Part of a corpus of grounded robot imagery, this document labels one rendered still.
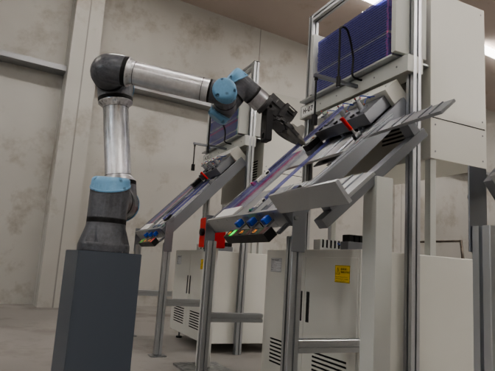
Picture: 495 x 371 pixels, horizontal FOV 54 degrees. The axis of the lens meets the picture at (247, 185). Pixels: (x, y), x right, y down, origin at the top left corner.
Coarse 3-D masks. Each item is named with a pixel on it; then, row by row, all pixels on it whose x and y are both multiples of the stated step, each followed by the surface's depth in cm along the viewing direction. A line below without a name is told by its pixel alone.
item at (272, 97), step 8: (272, 96) 171; (272, 104) 171; (280, 104) 172; (288, 104) 172; (280, 112) 170; (288, 112) 173; (296, 112) 173; (280, 120) 169; (288, 120) 172; (280, 128) 172
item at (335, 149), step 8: (312, 136) 243; (336, 136) 209; (344, 136) 199; (328, 144) 205; (336, 144) 195; (344, 144) 188; (320, 152) 201; (328, 152) 193; (336, 152) 184; (296, 160) 218; (312, 160) 198; (320, 160) 208; (328, 160) 200; (288, 168) 216
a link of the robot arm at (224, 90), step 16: (96, 64) 152; (112, 64) 150; (128, 64) 150; (144, 64) 152; (96, 80) 155; (112, 80) 152; (128, 80) 152; (144, 80) 151; (160, 80) 151; (176, 80) 151; (192, 80) 151; (208, 80) 152; (224, 80) 149; (192, 96) 153; (208, 96) 152; (224, 96) 148
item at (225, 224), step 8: (272, 208) 165; (224, 216) 202; (232, 216) 193; (240, 216) 187; (248, 216) 181; (256, 216) 176; (272, 216) 167; (280, 216) 162; (216, 224) 212; (224, 224) 205; (232, 224) 198; (272, 224) 170; (280, 224) 166; (216, 232) 219
